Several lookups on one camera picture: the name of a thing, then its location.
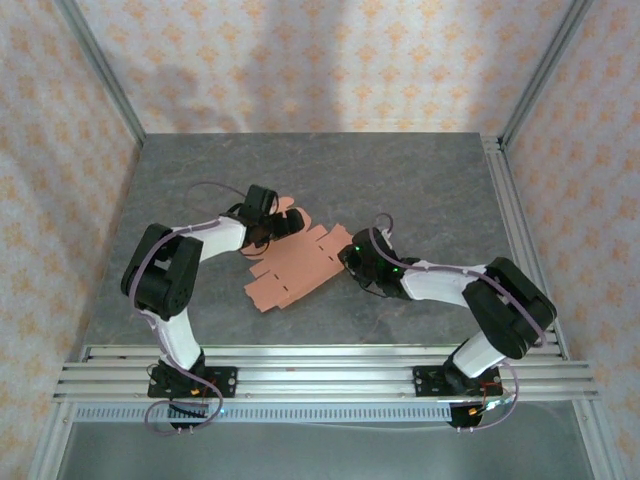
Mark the aluminium mounting rail beam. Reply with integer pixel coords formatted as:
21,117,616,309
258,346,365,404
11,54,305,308
52,343,600,404

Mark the slotted grey cable tray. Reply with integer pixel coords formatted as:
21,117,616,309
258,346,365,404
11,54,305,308
72,403,454,424

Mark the aluminium frame post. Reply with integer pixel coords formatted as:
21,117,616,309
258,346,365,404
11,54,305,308
57,0,147,149
498,0,592,147

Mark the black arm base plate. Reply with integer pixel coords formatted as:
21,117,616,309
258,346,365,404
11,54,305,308
412,364,503,399
148,366,239,400

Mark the orange paper box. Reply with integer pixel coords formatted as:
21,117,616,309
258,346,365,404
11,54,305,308
243,195,354,314

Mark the black electronics board with wires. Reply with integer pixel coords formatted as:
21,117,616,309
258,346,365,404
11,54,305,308
167,399,212,432
447,399,496,432

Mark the aluminium side rail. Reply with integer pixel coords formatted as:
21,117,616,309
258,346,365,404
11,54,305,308
481,133,570,361

